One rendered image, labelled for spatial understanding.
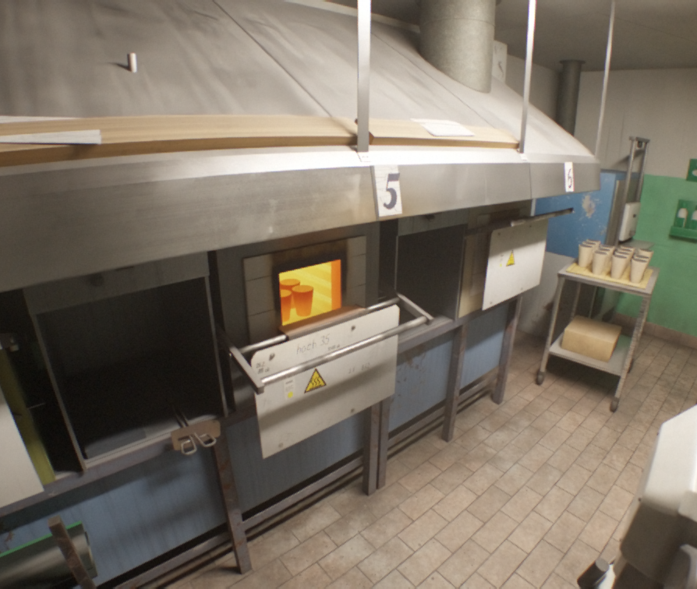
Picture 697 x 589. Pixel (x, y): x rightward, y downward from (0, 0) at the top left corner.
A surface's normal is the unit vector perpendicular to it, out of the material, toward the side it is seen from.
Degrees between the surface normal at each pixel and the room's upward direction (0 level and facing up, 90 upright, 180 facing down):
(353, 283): 90
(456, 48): 90
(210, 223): 80
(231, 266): 90
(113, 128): 33
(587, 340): 90
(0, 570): 0
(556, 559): 0
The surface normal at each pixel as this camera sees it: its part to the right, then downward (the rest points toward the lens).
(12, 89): 0.35, -0.63
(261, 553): 0.00, -0.93
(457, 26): -0.20, 0.35
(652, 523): -1.00, -0.07
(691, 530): -0.68, 0.14
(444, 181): 0.62, 0.11
